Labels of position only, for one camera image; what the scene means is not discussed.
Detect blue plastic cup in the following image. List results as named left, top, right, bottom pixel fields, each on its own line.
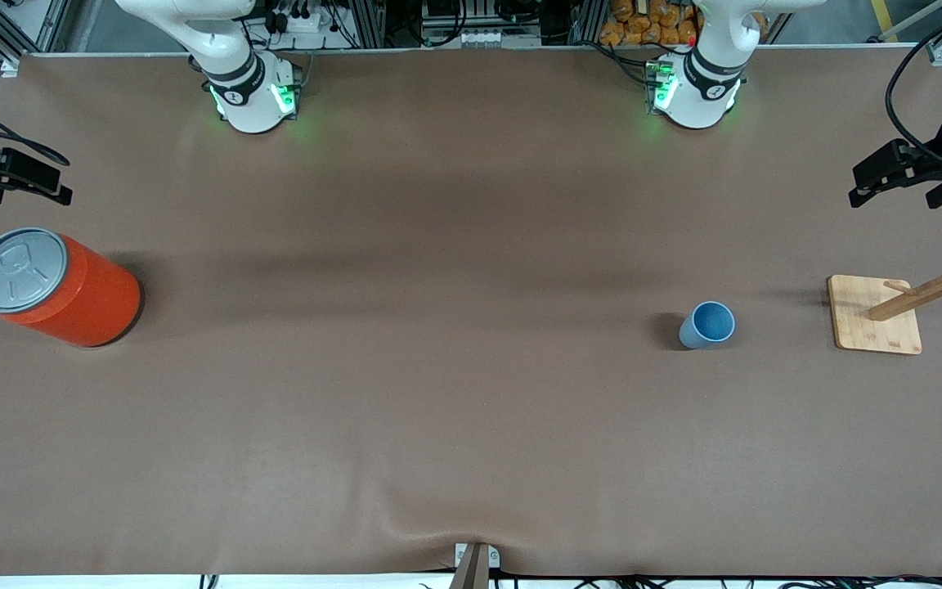
left=679, top=301, right=736, bottom=350

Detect orange can with grey lid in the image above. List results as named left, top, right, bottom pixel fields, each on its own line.
left=0, top=227, right=142, bottom=348

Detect wooden mug tree stand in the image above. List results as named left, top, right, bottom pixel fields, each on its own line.
left=828, top=219, right=942, bottom=356

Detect orange snack bags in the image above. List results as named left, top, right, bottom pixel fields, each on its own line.
left=599, top=0, right=701, bottom=47

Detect white power strip with plugs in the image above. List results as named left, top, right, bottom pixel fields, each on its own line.
left=262, top=4, right=333, bottom=35

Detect white socket strip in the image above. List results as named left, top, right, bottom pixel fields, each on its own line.
left=459, top=29, right=542, bottom=49

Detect brown table cover mat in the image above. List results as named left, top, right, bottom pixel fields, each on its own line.
left=0, top=45, right=942, bottom=578

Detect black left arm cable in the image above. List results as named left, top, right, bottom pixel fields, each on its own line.
left=886, top=4, right=942, bottom=160

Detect aluminium frame post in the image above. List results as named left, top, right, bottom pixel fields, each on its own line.
left=569, top=0, right=608, bottom=47
left=348, top=0, right=387, bottom=48

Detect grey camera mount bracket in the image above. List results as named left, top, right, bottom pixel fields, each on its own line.
left=448, top=542, right=501, bottom=589

